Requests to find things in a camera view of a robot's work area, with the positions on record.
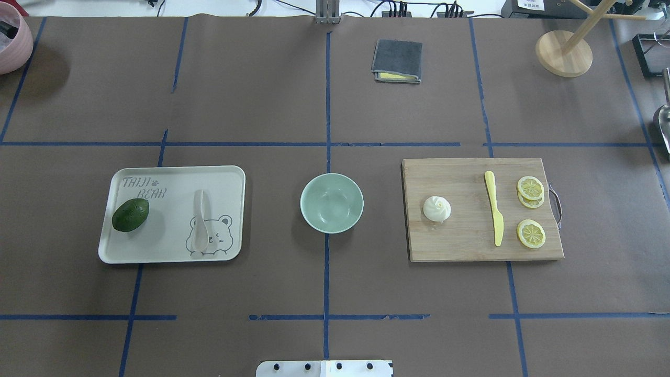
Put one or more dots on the yellow sponge cloth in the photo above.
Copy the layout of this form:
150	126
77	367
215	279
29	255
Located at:
390	77

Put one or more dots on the lower lemon slice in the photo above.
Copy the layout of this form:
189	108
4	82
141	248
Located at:
531	234

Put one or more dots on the wooden mug tree stand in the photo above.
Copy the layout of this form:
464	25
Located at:
566	53

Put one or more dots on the pink bowl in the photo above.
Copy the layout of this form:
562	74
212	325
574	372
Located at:
17	39

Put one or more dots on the black glass rack tray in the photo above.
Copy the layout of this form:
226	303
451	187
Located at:
652	53

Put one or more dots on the wooden cutting board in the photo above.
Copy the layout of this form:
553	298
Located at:
468	234

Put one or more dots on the mint green bowl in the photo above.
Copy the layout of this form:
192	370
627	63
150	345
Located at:
331	203

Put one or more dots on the cream bear print tray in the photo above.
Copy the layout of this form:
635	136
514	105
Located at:
167	234

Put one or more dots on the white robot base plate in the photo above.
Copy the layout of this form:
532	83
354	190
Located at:
326	368

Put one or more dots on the lemon slice under upper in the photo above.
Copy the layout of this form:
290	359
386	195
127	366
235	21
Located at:
531	203

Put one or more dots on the yellow plastic knife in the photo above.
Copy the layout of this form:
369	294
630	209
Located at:
497	217

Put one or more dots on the green avocado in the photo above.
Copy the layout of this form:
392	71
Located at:
130	215

